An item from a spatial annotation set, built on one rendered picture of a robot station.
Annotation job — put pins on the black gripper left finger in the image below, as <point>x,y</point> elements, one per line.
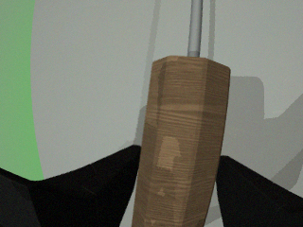
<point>95,195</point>

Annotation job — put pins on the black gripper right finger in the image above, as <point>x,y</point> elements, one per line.
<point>247,199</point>

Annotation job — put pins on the wooden-handled tool with grey metal shaft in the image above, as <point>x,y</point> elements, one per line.
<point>183,136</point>

